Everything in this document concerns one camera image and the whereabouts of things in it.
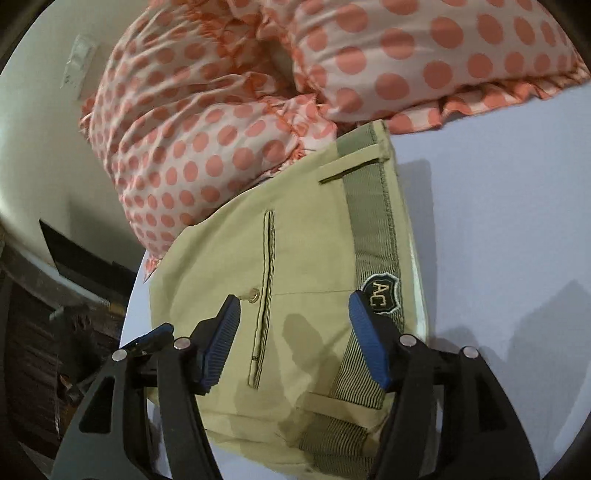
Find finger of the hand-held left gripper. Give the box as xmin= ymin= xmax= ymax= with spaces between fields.
xmin=121 ymin=323 xmax=175 ymax=357

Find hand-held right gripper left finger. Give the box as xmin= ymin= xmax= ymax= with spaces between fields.
xmin=51 ymin=294 xmax=242 ymax=480

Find dark wooden furniture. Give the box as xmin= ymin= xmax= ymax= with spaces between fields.
xmin=0 ymin=217 xmax=139 ymax=464

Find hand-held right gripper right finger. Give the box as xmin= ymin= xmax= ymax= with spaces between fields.
xmin=348 ymin=289 xmax=542 ymax=480

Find khaki pants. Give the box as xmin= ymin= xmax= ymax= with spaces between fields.
xmin=145 ymin=120 xmax=432 ymax=475

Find black flat panel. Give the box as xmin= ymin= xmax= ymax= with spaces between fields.
xmin=39 ymin=219 xmax=137 ymax=303

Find white wall switch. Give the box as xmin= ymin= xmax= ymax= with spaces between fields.
xmin=61 ymin=34 xmax=99 ymax=100

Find orange polka dot pillow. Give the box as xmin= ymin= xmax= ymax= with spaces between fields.
xmin=259 ymin=0 xmax=591 ymax=136
xmin=79 ymin=0 xmax=340 ymax=283

